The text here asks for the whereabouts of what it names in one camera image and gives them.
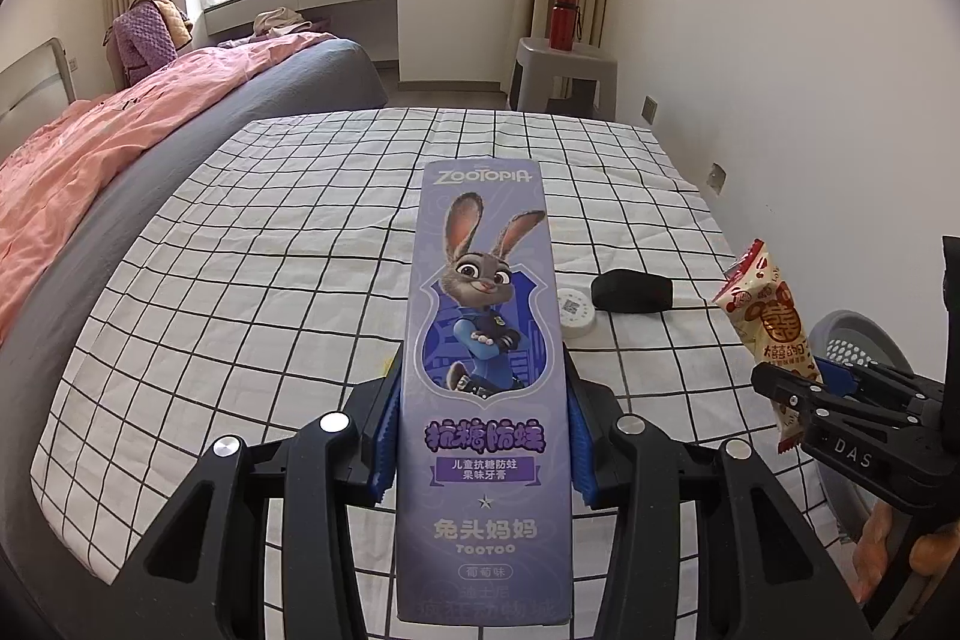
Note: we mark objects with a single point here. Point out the purple bag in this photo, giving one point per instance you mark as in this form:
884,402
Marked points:
143,39

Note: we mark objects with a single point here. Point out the beige clothes on sill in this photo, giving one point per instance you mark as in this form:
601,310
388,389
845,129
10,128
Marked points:
279,21

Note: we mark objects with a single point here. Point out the grey plastic trash basket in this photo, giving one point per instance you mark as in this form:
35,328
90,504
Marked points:
846,337

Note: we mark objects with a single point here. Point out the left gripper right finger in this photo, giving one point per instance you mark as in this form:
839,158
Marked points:
596,466

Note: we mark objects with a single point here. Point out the checkered white bed sheet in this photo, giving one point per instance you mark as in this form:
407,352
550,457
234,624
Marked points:
274,279

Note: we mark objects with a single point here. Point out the pink quilt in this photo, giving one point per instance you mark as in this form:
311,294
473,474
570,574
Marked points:
51,180

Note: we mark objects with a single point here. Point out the red water bottle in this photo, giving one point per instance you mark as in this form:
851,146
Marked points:
564,22

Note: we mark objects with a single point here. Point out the purple Zootopia toothpaste box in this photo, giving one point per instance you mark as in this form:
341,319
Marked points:
483,535

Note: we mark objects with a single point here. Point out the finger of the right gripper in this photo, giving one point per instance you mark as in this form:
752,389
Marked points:
841,379
804,398

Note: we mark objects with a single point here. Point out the black pouch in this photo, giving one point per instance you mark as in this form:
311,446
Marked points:
627,291

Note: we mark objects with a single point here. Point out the grey padded headboard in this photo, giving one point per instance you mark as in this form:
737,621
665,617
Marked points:
34,90

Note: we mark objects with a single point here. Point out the red white snack wrapper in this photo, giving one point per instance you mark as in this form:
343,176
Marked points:
761,308

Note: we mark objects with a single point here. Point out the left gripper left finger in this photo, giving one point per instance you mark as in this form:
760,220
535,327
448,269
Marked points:
376,411

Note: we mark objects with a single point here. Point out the small white round lid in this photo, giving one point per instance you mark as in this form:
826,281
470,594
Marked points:
578,315

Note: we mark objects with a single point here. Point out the grey plastic stool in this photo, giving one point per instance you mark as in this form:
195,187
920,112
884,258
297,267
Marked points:
593,76

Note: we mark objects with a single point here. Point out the right hand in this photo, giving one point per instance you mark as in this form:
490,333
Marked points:
930,557

